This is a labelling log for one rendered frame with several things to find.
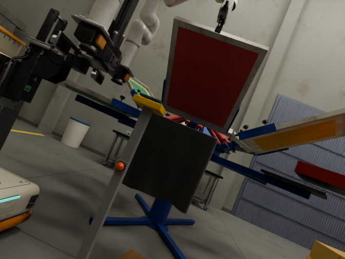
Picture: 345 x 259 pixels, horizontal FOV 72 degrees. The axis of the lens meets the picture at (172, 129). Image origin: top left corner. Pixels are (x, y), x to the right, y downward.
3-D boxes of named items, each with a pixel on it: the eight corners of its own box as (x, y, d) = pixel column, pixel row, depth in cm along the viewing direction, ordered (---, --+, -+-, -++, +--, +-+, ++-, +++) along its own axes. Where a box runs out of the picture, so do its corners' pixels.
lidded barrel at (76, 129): (83, 149, 562) (94, 126, 567) (73, 148, 513) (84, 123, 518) (65, 141, 568) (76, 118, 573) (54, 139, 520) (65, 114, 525)
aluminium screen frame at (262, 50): (268, 50, 134) (269, 47, 136) (173, 18, 142) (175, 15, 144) (226, 132, 196) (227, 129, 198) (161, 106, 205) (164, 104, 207)
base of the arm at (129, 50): (104, 58, 140) (115, 35, 141) (111, 66, 152) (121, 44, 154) (128, 68, 138) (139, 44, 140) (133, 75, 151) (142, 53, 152)
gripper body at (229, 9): (221, 9, 133) (214, 22, 129) (225, -7, 124) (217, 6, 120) (233, 13, 132) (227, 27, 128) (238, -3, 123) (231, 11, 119)
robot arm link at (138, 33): (120, 38, 143) (131, 15, 145) (131, 50, 155) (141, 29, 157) (133, 41, 139) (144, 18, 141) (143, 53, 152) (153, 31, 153)
